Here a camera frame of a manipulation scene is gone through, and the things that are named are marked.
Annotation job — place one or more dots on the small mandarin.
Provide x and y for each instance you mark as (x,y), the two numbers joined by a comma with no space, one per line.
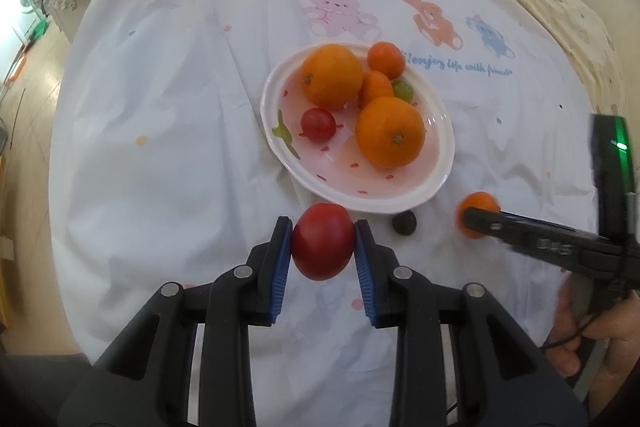
(386,59)
(376,88)
(475,207)

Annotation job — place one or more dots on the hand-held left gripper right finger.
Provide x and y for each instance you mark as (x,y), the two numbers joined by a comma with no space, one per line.
(364,277)

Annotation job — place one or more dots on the dark cloth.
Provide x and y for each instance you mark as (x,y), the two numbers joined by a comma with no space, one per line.
(35,392)

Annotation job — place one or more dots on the white cartoon-print sheet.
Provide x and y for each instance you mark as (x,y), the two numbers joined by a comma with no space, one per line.
(175,157)

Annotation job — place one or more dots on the large orange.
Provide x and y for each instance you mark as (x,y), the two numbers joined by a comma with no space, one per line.
(331,77)
(390,132)

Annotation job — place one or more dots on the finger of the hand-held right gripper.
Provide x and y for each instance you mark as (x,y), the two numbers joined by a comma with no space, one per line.
(500,227)
(550,224)

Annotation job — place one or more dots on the green cherry tomato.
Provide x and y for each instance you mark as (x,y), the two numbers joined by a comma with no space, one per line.
(404,90)

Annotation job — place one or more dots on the beige patterned quilt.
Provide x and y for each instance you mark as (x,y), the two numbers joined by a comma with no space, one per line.
(565,22)

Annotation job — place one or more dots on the dark purple cherry tomato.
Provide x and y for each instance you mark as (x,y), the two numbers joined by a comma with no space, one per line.
(404,223)

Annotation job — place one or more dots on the green floor item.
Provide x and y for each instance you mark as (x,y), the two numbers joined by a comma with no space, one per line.
(39,29)

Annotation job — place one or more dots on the red cherry tomato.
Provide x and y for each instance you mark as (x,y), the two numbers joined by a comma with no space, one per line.
(318,124)
(322,241)

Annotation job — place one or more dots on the pink strawberry-print bowl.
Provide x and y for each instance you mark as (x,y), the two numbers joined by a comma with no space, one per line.
(350,172)

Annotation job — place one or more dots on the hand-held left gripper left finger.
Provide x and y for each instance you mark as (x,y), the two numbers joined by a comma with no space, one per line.
(280,277)

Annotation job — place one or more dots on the person's right hand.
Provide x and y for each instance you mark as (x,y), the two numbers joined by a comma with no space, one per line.
(620,332)

